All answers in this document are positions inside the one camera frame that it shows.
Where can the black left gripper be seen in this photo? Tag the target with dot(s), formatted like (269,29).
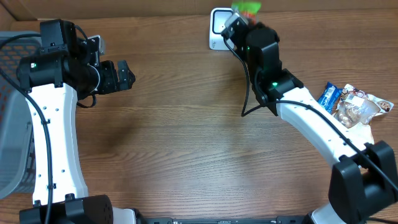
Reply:
(112,82)

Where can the green gummy candy bag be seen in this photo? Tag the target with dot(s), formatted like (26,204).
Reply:
(248,9)

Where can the blue Oreo cookie pack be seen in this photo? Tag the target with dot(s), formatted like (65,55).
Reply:
(329,97)

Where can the beige paper snack bag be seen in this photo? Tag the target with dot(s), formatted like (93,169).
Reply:
(356,109)

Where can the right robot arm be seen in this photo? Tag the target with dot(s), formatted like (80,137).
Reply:
(363,175)

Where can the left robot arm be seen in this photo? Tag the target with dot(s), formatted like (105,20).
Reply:
(66,69)

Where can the grey plastic mesh basket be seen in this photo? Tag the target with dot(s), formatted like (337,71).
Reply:
(17,142)

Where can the cardboard back panel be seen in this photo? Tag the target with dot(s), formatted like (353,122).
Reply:
(28,10)

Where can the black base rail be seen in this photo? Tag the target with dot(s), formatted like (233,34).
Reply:
(297,219)

